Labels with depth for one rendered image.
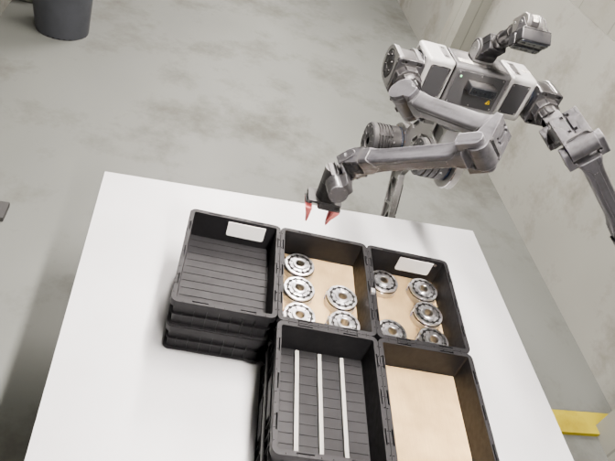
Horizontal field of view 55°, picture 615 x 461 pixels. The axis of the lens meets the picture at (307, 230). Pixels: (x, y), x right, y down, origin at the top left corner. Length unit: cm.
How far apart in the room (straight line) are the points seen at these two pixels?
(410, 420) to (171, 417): 66
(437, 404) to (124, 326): 96
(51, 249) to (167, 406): 152
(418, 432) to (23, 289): 187
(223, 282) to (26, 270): 133
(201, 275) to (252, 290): 16
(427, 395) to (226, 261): 75
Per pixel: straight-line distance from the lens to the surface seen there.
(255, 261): 195
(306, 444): 159
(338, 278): 199
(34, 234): 314
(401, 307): 200
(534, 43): 180
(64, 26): 477
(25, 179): 346
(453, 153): 151
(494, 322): 237
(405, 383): 181
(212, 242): 197
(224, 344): 179
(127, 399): 173
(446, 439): 177
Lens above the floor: 217
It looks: 39 degrees down
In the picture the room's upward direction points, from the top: 21 degrees clockwise
